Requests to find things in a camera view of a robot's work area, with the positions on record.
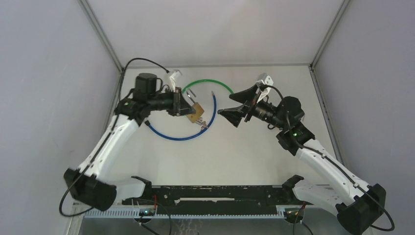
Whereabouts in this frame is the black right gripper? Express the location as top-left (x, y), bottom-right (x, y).
top-left (218, 84), bottom-right (286, 131)

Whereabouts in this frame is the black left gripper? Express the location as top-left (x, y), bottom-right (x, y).
top-left (147, 86), bottom-right (195, 117)

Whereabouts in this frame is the large brass padlock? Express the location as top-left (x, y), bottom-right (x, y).
top-left (186, 89), bottom-right (204, 123)

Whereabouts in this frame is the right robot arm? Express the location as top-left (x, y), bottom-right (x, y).
top-left (218, 84), bottom-right (386, 235)

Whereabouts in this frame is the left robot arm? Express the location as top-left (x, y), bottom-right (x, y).
top-left (64, 70), bottom-right (195, 211)

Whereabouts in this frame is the blue cable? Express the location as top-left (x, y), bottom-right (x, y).
top-left (145, 91), bottom-right (217, 141)

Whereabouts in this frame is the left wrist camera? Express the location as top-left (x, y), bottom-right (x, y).
top-left (167, 70), bottom-right (183, 92)

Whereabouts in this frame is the green cable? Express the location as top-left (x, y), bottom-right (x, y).
top-left (181, 78), bottom-right (234, 95)

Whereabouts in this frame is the right black camera cable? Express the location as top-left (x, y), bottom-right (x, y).
top-left (266, 84), bottom-right (395, 232)

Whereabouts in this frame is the black camera cable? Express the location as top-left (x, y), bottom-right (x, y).
top-left (58, 57), bottom-right (170, 217)
top-left (266, 84), bottom-right (395, 232)

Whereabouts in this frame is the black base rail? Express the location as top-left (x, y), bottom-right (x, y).
top-left (121, 185), bottom-right (302, 214)

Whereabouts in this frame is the left black camera cable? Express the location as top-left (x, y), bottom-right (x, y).
top-left (58, 57), bottom-right (170, 217)

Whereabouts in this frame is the white slotted cable duct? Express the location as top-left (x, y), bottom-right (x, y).
top-left (84, 208), bottom-right (286, 219)

